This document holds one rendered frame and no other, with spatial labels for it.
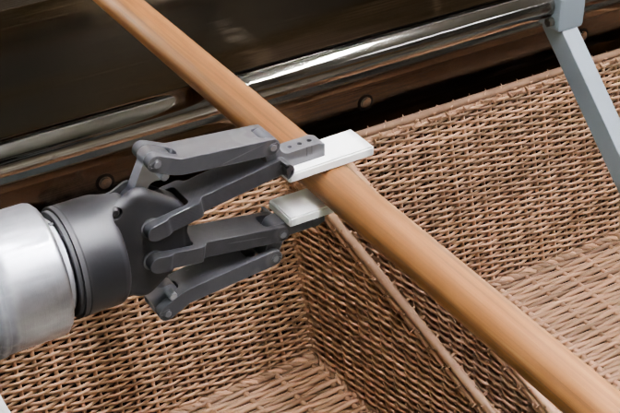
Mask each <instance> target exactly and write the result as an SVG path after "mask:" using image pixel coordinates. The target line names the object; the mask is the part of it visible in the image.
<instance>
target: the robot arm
mask: <svg viewBox="0 0 620 413"><path fill-rule="evenodd" d="M132 153H133V154H134V156H135V157H136V158H137V160H136V163H135V166H134V169H133V170H132V173H131V176H130V179H129V180H125V181H123V182H121V183H119V184H118V185H117V186H116V187H114V189H113V190H111V191H110V192H108V193H106V194H100V195H83V196H80V197H77V198H74V199H70V200H67V201H65V202H61V203H58V204H55V205H52V206H47V207H45V208H43V209H42V212H41V213H40V212H39V211H38V210H37V208H35V207H34V206H31V205H30V204H18V205H14V206H10V207H6V208H3V209H0V360H2V359H5V358H7V357H9V355H11V354H14V353H17V352H20V351H22V350H24V349H27V348H32V347H35V346H37V345H40V344H42V343H45V342H48V341H51V340H53V339H56V338H58V337H61V336H65V335H66V334H67V333H69V332H70V330H71V327H72V325H73V323H74V317H75V316H76V317H77V318H82V317H85V316H88V315H91V314H94V313H98V312H100V311H103V310H106V309H109V308H112V307H114V306H117V305H119V304H122V303H123V302H125V301H126V299H127V298H128V296H144V299H145V302H146V303H147V304H148V305H149V306H150V308H151V309H152V310H153V311H154V312H155V313H156V314H157V315H158V316H159V317H160V318H161V319H162V321H167V320H170V319H171V318H173V317H174V316H175V315H176V314H178V313H179V312H180V311H182V310H183V308H184V307H186V306H187V305H188V304H189V303H191V302H193V301H197V300H199V299H201V298H203V297H206V296H208V295H209V294H211V293H214V292H216V291H218V290H220V289H224V288H226V287H228V286H230V285H232V284H234V283H236V282H238V281H241V280H243V279H245V278H247V277H251V276H253V275H254V274H257V273H259V272H261V271H263V270H266V269H268V268H270V267H272V266H275V265H276V264H278V263H279V262H280V260H281V258H282V254H281V252H280V248H281V245H282V242H284V241H285V240H286V239H287V238H288V237H289V235H291V234H294V233H296V232H299V231H302V230H306V229H310V228H311V227H315V226H318V225H319V224H321V223H322V222H324V221H325V215H328V214H331V213H334V212H333V211H332V210H331V209H330V208H329V207H328V206H326V205H325V204H324V203H323V202H322V201H321V200H320V199H318V198H317V197H316V196H315V195H314V194H313V193H311V192H310V191H309V190H308V189H307V188H305V189H303V190H300V191H297V192H294V193H291V194H288V195H283V196H280V197H277V198H274V199H271V200H269V208H270V209H271V210H272V211H273V212H274V213H273V214H272V213H271V212H270V211H269V210H268V209H267V208H266V207H264V206H262V207H261V208H262V209H263V210H264V211H265V212H264V211H263V210H261V209H260V212H259V213H255V214H250V215H244V216H240V217H235V218H226V219H221V220H216V221H211V222H206V223H201V224H196V225H191V226H189V225H188V224H190V223H192V222H194V221H196V220H198V219H201V218H203V216H204V212H205V211H207V210H209V209H211V208H213V207H215V206H217V205H220V204H222V203H224V202H226V201H228V200H230V199H232V198H234V197H236V196H238V195H241V194H243V193H245V192H247V191H249V190H252V189H254V188H256V187H258V186H259V185H261V184H263V183H267V182H269V181H271V180H273V179H275V178H277V177H279V176H282V177H283V178H285V179H286V180H287V181H288V182H290V183H292V182H295V181H298V180H301V179H303V178H306V177H309V176H312V175H315V174H318V173H320V172H323V171H328V170H330V169H333V168H336V167H339V166H341V165H344V164H347V163H350V162H353V161H356V160H358V159H363V158H366V157H369V156H372V155H373V154H374V147H373V146H372V145H370V144H369V143H368V142H366V141H365V140H364V139H362V138H361V137H360V136H358V135H357V134H356V133H354V132H353V131H352V130H348V131H345V132H342V133H339V134H336V135H334V136H328V137H325V138H322V139H318V138H317V137H316V136H312V135H307V136H302V137H299V138H296V139H293V140H290V141H287V142H284V143H281V144H280V142H279V140H277V139H276V138H275V137H274V136H272V135H271V134H270V133H269V132H268V131H266V130H265V129H264V128H263V127H262V126H260V125H259V124H254V125H249V126H245V127H240V128H236V129H232V130H227V131H222V132H218V133H213V134H208V135H204V136H196V137H191V138H187V139H182V140H177V141H173V142H169V143H160V142H153V141H148V140H138V141H137V142H136V143H135V144H134V145H133V146H132ZM205 170H208V171H205ZM198 171H204V172H202V173H200V174H199V175H197V176H195V177H192V178H190V179H188V180H186V181H180V180H177V181H173V182H171V183H168V184H165V185H164V186H162V187H160V188H158V187H155V186H152V185H150V184H151V183H153V182H155V181H159V180H162V181H167V180H168V179H169V175H184V174H188V173H193V172H198ZM181 266H184V267H182V268H180V269H178V270H176V271H174V272H172V271H173V270H174V269H175V268H176V267H181ZM171 272H172V273H171ZM170 273H171V274H170Z"/></svg>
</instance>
